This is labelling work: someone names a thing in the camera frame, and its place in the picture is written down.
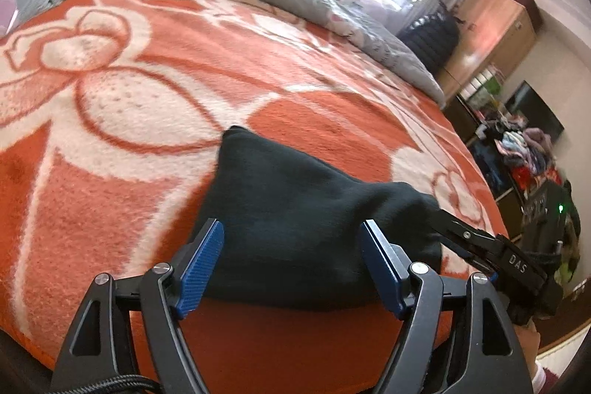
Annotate black pants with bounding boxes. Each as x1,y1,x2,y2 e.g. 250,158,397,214
191,125,445,312

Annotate orange floral blanket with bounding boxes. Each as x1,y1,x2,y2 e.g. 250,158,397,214
0,0,509,378

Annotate person's right forearm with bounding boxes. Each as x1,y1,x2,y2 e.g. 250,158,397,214
514,321,563,394

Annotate dark television cabinet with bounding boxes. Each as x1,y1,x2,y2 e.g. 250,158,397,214
454,93,528,234

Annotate black puffer coat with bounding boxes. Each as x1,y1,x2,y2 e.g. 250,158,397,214
398,1,461,75

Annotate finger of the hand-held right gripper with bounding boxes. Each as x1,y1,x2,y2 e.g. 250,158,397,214
427,209,503,273

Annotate wooden wardrobe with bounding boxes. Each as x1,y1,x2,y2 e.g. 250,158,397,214
438,0,542,100

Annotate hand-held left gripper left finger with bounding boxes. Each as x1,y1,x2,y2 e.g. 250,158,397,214
48,217,226,394

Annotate pile of clothes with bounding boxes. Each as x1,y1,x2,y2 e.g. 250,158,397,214
479,112,563,192

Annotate black braided cable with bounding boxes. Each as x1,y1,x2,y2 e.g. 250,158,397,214
47,372,161,394

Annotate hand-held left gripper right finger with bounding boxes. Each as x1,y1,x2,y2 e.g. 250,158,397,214
360,219,532,394

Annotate black television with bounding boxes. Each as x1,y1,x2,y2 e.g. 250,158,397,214
505,80,566,144

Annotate row of books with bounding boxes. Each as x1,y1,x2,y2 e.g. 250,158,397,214
461,65,505,109

